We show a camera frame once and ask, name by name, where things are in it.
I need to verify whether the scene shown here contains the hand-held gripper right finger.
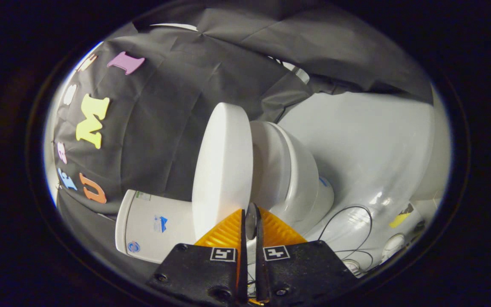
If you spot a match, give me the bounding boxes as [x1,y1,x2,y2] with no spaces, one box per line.
[254,207,359,304]

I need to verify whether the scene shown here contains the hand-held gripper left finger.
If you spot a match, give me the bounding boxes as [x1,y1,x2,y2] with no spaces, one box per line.
[147,208,248,305]

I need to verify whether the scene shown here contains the white toilet lid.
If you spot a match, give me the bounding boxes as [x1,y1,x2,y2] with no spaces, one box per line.
[192,102,260,241]

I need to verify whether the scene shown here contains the white toilet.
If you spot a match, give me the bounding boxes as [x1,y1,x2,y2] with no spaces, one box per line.
[115,121,335,264]

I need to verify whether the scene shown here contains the white round floor device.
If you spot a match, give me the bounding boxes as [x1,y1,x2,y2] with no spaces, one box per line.
[382,234,407,261]
[343,259,362,275]

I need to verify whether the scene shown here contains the yellow and black floor tape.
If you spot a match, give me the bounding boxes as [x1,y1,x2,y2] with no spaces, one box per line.
[390,204,414,229]

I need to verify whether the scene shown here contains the black backdrop cloth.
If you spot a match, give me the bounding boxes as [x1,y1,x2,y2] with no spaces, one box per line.
[52,6,436,273]

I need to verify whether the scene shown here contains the thin black cable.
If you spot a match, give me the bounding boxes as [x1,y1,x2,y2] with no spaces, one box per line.
[318,206,374,273]

